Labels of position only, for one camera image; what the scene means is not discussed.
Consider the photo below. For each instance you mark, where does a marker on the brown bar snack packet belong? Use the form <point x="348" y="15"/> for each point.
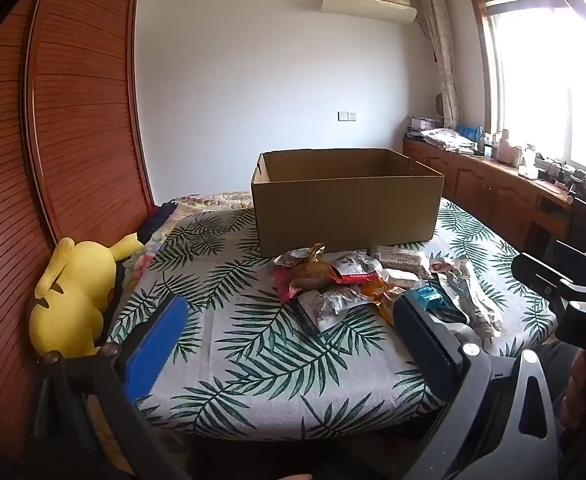
<point x="398" y="259"/>

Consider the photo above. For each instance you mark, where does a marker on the floral quilt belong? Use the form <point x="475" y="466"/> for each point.
<point x="208" y="201"/>

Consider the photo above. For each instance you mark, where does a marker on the pink container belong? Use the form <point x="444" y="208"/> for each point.
<point x="508" y="153"/>

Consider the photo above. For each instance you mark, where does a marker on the blue box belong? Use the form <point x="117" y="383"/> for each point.
<point x="470" y="133"/>

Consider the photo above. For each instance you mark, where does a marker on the patterned folded cloth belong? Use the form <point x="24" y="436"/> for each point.
<point x="448" y="140"/>

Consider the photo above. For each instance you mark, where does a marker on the wooden cabinet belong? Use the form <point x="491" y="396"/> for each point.
<point x="478" y="185"/>

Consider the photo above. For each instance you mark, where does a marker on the cardboard box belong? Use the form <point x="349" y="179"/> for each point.
<point x="348" y="210"/>

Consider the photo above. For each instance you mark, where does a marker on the yellow plush toy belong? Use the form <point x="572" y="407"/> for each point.
<point x="73" y="300"/>

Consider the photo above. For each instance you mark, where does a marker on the wooden-framed window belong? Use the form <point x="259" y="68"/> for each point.
<point x="548" y="85"/>

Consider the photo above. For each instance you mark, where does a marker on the pink box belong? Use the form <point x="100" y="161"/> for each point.
<point x="425" y="122"/>

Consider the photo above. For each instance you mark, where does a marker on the dark folded clothes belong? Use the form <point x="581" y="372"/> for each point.
<point x="155" y="221"/>

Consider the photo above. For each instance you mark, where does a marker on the patterned curtain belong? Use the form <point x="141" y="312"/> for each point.
<point x="440" y="50"/>

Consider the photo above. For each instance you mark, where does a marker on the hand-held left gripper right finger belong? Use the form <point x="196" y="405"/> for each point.
<point x="423" y="341"/>

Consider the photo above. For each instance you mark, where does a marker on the round vanity mirror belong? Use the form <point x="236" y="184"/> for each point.
<point x="439" y="105"/>

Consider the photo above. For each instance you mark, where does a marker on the leaf-print bedsheet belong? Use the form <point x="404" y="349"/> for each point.
<point x="233" y="340"/>

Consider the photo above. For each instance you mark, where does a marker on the pile of snack packets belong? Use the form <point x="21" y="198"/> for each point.
<point x="343" y="285"/>

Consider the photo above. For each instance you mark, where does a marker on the white wall switch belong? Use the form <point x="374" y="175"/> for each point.
<point x="348" y="116"/>

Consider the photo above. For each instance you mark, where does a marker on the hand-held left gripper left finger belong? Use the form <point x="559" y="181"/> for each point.
<point x="155" y="350"/>

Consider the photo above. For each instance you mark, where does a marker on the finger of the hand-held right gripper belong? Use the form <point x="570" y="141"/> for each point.
<point x="538" y="272"/>
<point x="583" y="260"/>

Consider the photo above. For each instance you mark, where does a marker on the wooden louvered wardrobe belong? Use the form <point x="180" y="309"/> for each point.
<point x="73" y="110"/>

